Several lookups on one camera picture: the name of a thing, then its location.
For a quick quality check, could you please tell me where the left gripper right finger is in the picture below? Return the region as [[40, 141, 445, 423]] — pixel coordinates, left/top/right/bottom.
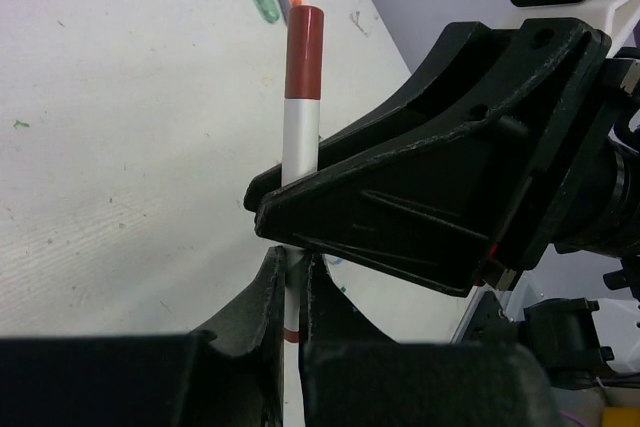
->
[[299, 254, 563, 426]]

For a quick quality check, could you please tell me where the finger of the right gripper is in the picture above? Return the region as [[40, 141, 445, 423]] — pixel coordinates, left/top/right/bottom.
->
[[252, 19, 611, 297], [243, 20, 531, 213]]

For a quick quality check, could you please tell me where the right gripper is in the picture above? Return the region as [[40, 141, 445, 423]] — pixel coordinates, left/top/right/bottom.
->
[[489, 56, 639, 291]]

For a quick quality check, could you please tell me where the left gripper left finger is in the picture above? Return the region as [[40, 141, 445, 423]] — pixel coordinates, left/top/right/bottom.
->
[[1, 247, 286, 426]]

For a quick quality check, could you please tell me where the brown cap marker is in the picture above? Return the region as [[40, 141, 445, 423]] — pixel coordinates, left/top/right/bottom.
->
[[281, 4, 326, 344]]

